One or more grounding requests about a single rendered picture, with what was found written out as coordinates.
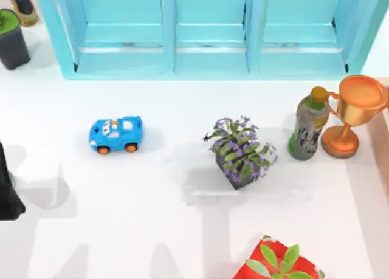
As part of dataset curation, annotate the purple flower plant pot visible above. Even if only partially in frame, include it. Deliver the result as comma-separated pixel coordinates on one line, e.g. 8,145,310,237
202,115,279,191

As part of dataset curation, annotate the blue toy car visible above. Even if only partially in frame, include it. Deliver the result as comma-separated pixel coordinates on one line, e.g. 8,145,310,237
88,115,145,156

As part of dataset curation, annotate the light blue rack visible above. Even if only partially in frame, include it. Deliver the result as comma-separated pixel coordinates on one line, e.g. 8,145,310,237
33,0,382,81

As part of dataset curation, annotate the green bottle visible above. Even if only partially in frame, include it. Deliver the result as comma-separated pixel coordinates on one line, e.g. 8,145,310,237
287,86,332,162

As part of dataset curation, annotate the red plant pot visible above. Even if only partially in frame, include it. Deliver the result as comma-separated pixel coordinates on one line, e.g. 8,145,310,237
232,235,326,279

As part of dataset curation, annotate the bronze trophy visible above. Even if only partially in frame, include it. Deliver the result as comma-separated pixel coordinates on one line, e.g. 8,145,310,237
320,75,389,159

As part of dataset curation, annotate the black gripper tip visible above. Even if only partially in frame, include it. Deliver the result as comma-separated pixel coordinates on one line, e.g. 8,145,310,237
0,142,27,222

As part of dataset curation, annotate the dark grey plant pot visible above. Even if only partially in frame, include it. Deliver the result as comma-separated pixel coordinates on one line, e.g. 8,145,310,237
0,8,32,71

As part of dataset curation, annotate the brown and black bottle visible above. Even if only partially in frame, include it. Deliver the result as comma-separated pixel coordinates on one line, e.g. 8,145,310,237
4,0,40,28

